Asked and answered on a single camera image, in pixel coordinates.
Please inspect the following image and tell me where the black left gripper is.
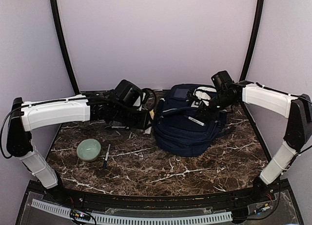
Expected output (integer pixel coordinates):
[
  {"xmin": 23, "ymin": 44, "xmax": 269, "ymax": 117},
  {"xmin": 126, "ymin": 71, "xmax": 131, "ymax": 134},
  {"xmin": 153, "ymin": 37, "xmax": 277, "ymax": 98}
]
[{"xmin": 113, "ymin": 105, "xmax": 154, "ymax": 130}]

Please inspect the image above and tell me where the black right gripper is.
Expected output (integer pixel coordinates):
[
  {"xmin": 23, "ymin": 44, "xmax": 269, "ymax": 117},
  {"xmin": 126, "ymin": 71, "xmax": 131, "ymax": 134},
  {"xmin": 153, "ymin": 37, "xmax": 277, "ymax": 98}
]
[{"xmin": 194, "ymin": 92, "xmax": 236, "ymax": 121}]

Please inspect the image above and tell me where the black capped white marker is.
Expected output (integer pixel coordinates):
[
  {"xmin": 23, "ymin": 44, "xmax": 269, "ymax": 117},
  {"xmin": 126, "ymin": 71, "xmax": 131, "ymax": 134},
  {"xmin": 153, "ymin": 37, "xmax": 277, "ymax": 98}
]
[{"xmin": 186, "ymin": 116, "xmax": 205, "ymax": 127}]

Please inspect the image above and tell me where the navy blue student backpack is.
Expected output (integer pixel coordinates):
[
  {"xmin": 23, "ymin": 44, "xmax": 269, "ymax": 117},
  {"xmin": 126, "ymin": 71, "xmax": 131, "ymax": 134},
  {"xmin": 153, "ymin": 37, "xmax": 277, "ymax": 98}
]
[{"xmin": 153, "ymin": 84, "xmax": 234, "ymax": 157}]

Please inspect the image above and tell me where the pink pencil-shaped eraser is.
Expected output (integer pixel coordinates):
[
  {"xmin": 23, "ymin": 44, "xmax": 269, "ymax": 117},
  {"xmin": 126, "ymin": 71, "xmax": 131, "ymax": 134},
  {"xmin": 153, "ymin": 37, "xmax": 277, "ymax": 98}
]
[{"xmin": 145, "ymin": 127, "xmax": 152, "ymax": 134}]

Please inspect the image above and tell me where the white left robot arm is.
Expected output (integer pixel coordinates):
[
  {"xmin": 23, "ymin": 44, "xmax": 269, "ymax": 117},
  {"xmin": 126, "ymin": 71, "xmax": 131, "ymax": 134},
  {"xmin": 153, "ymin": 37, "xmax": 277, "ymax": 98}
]
[{"xmin": 4, "ymin": 79, "xmax": 152, "ymax": 204}]

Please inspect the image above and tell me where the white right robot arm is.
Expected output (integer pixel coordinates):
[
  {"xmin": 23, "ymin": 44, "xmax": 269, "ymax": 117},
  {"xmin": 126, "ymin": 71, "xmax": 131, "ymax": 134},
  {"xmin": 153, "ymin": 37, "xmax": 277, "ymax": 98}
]
[{"xmin": 192, "ymin": 71, "xmax": 312, "ymax": 186}]

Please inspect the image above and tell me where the light green ceramic bowl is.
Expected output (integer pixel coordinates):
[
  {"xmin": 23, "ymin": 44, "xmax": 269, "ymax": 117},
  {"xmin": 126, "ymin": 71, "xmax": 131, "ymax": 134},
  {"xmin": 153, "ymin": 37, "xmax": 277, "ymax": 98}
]
[{"xmin": 76, "ymin": 139, "xmax": 101, "ymax": 162}]

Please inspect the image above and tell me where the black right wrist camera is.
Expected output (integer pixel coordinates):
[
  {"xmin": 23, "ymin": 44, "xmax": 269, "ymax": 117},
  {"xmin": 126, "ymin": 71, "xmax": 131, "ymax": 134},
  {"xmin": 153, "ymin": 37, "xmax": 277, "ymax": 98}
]
[{"xmin": 187, "ymin": 86, "xmax": 216, "ymax": 102}]

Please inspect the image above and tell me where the black left frame post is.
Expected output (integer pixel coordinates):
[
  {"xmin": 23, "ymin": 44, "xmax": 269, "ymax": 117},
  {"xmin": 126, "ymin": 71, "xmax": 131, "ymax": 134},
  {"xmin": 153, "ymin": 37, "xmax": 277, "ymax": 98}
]
[{"xmin": 50, "ymin": 0, "xmax": 80, "ymax": 95}]

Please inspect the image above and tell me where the black frame post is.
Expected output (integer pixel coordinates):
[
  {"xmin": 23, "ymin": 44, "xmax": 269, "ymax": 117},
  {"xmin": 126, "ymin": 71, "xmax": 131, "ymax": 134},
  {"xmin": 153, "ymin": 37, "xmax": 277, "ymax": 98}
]
[
  {"xmin": 50, "ymin": 0, "xmax": 80, "ymax": 95},
  {"xmin": 239, "ymin": 0, "xmax": 264, "ymax": 81}
]

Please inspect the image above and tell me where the black right frame post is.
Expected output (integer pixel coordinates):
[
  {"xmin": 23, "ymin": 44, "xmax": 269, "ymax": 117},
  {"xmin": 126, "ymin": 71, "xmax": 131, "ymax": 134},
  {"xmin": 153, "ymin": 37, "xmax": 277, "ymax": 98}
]
[{"xmin": 239, "ymin": 0, "xmax": 264, "ymax": 81}]

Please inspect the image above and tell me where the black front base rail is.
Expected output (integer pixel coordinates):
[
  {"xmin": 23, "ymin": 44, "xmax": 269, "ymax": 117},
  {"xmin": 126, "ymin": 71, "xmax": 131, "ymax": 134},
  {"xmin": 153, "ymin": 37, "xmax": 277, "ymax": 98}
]
[{"xmin": 24, "ymin": 178, "xmax": 291, "ymax": 212}]

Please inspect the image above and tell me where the white slotted cable duct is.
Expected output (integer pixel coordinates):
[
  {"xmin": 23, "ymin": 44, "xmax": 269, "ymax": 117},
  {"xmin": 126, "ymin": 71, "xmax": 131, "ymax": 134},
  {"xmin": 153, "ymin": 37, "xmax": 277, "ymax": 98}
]
[{"xmin": 31, "ymin": 199, "xmax": 233, "ymax": 225}]

